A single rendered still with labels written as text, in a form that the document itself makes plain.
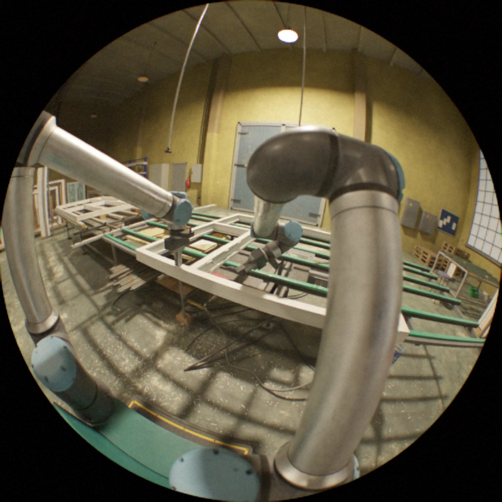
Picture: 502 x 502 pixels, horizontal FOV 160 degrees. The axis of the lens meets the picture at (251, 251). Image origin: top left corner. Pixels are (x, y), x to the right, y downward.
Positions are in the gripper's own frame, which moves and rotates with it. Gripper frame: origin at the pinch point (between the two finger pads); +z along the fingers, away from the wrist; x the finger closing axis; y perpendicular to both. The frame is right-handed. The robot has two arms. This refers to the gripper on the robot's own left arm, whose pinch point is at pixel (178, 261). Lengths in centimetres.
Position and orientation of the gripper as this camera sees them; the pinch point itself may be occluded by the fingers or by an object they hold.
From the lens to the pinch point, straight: 91.5
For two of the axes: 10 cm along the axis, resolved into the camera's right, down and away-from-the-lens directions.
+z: -1.1, 9.2, 3.8
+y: -9.2, -2.4, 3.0
